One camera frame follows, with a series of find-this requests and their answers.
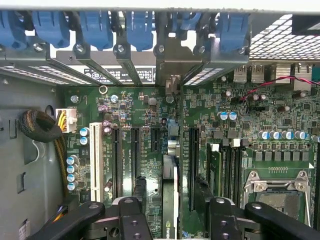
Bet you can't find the CPU socket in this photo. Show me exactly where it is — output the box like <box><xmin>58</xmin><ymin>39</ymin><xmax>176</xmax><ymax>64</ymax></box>
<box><xmin>243</xmin><ymin>170</ymin><xmax>314</xmax><ymax>226</ymax></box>

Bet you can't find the white expansion slot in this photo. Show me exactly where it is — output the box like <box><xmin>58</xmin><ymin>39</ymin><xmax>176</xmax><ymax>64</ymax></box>
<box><xmin>88</xmin><ymin>121</ymin><xmax>104</xmax><ymax>203</ymax></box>

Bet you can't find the short black expansion slot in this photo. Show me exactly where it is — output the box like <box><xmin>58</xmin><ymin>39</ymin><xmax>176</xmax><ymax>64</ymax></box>
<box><xmin>149</xmin><ymin>126</ymin><xmax>162</xmax><ymax>154</ymax></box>

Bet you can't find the thin metal locking lever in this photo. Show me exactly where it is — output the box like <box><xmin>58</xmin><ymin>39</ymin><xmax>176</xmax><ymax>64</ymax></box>
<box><xmin>305</xmin><ymin>179</ymin><xmax>313</xmax><ymax>228</ymax></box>

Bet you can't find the green motherboard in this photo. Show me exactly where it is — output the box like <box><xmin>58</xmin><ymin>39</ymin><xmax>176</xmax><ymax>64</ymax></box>
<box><xmin>55</xmin><ymin>63</ymin><xmax>320</xmax><ymax>240</ymax></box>

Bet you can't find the white power connector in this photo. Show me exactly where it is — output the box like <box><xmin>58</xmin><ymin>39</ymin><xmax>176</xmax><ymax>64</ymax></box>
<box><xmin>55</xmin><ymin>107</ymin><xmax>79</xmax><ymax>134</ymax></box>

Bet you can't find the grey PC case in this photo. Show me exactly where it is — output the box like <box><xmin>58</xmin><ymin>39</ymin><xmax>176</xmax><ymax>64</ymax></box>
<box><xmin>0</xmin><ymin>6</ymin><xmax>320</xmax><ymax>240</ymax></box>

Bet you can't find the grey power supply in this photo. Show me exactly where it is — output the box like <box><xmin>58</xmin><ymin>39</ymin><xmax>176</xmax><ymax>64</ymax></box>
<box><xmin>0</xmin><ymin>74</ymin><xmax>66</xmax><ymax>240</ymax></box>

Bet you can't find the blue card retention clip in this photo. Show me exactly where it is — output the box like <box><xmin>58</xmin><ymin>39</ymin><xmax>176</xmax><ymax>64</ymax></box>
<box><xmin>216</xmin><ymin>11</ymin><xmax>251</xmax><ymax>54</ymax></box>
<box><xmin>125</xmin><ymin>10</ymin><xmax>155</xmax><ymax>53</ymax></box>
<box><xmin>0</xmin><ymin>10</ymin><xmax>28</xmax><ymax>50</ymax></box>
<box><xmin>170</xmin><ymin>11</ymin><xmax>203</xmax><ymax>39</ymax></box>
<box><xmin>79</xmin><ymin>10</ymin><xmax>114</xmax><ymax>51</ymax></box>
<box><xmin>31</xmin><ymin>10</ymin><xmax>71</xmax><ymax>49</ymax></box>

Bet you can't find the black case fan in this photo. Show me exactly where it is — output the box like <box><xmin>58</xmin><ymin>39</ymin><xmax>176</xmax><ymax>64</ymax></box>
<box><xmin>290</xmin><ymin>13</ymin><xmax>320</xmax><ymax>36</ymax></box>

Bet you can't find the coloured power wire bundle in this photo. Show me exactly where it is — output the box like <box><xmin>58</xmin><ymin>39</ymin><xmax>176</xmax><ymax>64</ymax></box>
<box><xmin>48</xmin><ymin>204</ymin><xmax>70</xmax><ymax>226</ymax></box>

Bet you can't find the black braided power cable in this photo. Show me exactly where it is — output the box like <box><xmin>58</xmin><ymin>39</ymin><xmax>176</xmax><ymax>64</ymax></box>
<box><xmin>17</xmin><ymin>109</ymin><xmax>67</xmax><ymax>199</ymax></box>

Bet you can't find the red black twisted wire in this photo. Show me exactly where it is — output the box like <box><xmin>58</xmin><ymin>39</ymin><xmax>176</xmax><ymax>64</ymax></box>
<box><xmin>239</xmin><ymin>75</ymin><xmax>320</xmax><ymax>102</ymax></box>

